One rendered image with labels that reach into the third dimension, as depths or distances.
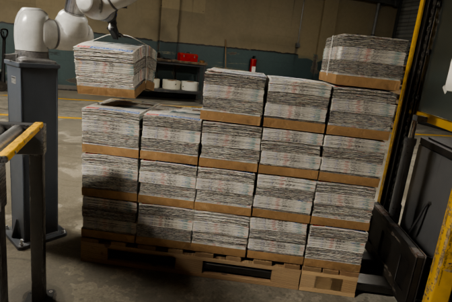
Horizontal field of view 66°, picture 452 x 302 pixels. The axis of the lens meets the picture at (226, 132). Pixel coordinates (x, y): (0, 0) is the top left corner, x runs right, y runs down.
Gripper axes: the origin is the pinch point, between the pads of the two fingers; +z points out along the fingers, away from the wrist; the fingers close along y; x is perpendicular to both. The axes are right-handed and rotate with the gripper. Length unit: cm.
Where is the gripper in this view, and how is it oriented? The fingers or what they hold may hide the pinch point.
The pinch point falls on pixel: (122, 21)
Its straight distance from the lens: 192.2
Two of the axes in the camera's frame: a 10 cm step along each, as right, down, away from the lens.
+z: 0.7, -1.3, 9.9
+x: 9.9, 1.3, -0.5
